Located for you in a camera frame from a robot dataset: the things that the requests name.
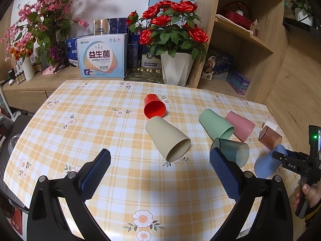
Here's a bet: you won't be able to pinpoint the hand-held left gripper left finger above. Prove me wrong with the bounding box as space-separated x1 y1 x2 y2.
29 149 111 241

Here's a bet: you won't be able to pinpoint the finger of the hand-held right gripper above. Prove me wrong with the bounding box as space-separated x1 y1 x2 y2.
286 150 311 160
273 151 313 177

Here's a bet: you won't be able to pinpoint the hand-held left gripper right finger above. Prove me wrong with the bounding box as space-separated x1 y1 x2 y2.
210 148 299 241

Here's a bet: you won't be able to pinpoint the blue plastic cup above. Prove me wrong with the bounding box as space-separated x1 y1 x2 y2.
254 145 288 181

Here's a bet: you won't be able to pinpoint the person's right forearm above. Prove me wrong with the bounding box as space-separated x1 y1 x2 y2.
302 202 321 226

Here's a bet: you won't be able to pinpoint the dark teal translucent cup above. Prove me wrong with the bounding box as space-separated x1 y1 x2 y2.
210 138 250 168

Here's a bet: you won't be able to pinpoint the brown translucent cup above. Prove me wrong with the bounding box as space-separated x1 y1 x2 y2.
258 126 282 150

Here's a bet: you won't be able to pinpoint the pink plastic cup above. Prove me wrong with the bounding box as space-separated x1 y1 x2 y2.
225 111 256 142

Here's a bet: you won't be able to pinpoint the green plastic cup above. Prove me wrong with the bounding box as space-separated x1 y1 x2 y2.
199 108 235 140

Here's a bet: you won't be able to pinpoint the beige plastic cup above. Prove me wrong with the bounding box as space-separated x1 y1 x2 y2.
145 116 191 162

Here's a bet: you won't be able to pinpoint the red plastic cup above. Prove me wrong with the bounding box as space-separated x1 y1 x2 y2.
144 94 167 119

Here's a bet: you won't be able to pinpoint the person's right hand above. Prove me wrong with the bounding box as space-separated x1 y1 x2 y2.
293 179 321 209

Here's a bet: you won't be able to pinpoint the white paper slip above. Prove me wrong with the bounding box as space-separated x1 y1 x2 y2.
263 120 278 132

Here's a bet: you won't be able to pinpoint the plaid floral tablecloth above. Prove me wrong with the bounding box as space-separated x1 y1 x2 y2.
2 80 301 241

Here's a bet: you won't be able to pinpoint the black chair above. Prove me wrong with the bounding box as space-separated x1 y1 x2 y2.
0 113 31 212

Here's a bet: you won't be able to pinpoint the purple box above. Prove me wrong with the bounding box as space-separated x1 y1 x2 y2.
226 71 251 95

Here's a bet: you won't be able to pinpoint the wooden sideboard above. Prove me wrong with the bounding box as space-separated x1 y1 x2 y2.
1 66 126 113

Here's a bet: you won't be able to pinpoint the gold tray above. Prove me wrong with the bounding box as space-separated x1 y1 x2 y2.
124 67 165 83

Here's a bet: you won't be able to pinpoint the blue box moon print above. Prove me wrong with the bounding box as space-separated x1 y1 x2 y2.
202 46 235 81

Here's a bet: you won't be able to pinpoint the white box pink print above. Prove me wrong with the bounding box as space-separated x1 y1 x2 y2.
76 33 128 79

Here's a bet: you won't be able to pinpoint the red rose plant white pot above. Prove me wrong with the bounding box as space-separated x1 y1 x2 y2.
125 0 209 86

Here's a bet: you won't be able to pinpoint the dark blue tin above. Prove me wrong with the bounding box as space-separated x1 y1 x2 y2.
127 40 141 70

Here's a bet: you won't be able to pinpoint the white ribbed vase orange flowers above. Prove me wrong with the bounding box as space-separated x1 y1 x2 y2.
11 47 36 82

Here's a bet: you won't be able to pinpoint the row of small bottles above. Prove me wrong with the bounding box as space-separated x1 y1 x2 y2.
14 64 27 84

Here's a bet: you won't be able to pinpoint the blue and white box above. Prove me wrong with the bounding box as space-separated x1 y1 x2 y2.
66 36 81 69

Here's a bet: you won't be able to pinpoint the blue box round emblem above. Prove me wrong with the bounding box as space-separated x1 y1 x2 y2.
140 46 162 69

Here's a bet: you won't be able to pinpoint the glass perfume bottle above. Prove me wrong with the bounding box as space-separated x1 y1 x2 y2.
251 19 261 38

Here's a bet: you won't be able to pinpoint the wooden shelf unit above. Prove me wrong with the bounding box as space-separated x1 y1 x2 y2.
188 0 289 103

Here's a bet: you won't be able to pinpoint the green plant white pot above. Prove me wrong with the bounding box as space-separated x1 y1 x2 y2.
287 0 314 27

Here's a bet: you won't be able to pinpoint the silver box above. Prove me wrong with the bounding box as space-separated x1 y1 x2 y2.
93 19 111 36

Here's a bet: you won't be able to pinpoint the dark blue patterned box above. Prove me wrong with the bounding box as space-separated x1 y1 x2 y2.
107 17 129 35

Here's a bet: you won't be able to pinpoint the red basket on shelf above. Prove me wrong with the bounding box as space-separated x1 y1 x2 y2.
221 1 253 31

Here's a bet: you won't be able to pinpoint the white cloth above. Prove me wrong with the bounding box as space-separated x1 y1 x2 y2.
216 14 252 34

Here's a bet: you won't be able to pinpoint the pink blossom artificial tree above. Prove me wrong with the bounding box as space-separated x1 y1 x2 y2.
0 0 104 72

